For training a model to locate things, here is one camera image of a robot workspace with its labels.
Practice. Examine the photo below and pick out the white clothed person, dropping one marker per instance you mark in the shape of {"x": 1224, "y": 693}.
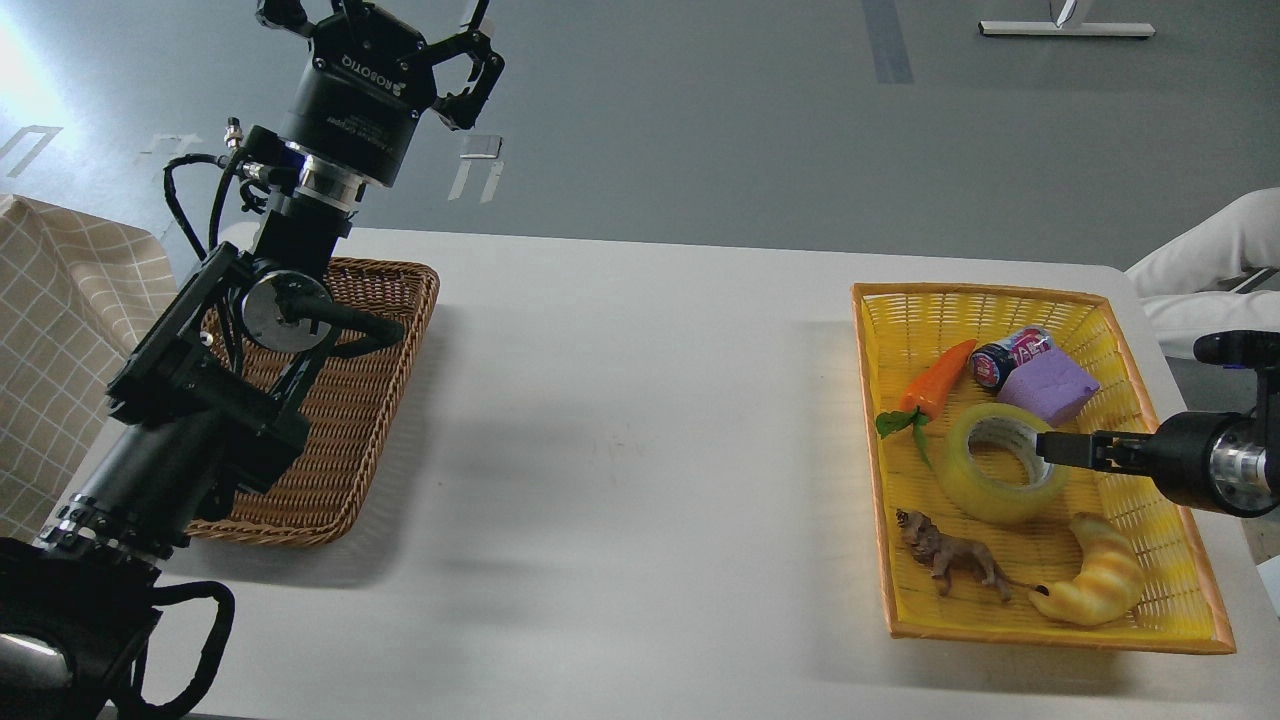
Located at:
{"x": 1182, "y": 283}

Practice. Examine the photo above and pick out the brown toy lion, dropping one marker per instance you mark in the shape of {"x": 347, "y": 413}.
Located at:
{"x": 939, "y": 552}

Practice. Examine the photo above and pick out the beige checked cloth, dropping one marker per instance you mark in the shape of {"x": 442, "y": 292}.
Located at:
{"x": 77, "y": 295}

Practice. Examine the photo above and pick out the small soda can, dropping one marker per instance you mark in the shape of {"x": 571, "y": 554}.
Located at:
{"x": 992, "y": 364}

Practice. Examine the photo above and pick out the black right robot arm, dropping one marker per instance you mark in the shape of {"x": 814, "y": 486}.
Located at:
{"x": 1219, "y": 462}

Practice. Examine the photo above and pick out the white stand base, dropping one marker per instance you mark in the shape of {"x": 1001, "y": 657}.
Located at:
{"x": 1069, "y": 19}

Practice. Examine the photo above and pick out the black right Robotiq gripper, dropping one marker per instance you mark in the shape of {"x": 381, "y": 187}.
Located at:
{"x": 1177, "y": 457}

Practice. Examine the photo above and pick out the yellow toy croissant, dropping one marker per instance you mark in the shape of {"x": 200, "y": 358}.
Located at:
{"x": 1109, "y": 582}

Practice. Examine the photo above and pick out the yellow tape roll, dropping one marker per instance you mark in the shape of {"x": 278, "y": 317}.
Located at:
{"x": 993, "y": 499}

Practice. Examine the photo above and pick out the orange toy carrot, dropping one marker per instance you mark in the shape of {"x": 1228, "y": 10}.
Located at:
{"x": 925, "y": 398}

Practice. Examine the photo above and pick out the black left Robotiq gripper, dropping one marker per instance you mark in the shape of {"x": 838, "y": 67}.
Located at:
{"x": 370, "y": 79}

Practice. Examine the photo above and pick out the purple foam block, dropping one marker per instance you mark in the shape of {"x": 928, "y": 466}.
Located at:
{"x": 1051, "y": 386}

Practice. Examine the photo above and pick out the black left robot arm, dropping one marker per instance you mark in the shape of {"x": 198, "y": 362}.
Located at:
{"x": 211, "y": 398}

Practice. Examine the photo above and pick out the brown wicker basket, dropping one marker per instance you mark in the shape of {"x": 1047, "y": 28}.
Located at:
{"x": 350, "y": 409}

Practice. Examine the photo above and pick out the yellow plastic basket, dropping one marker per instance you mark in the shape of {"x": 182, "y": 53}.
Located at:
{"x": 901, "y": 329}

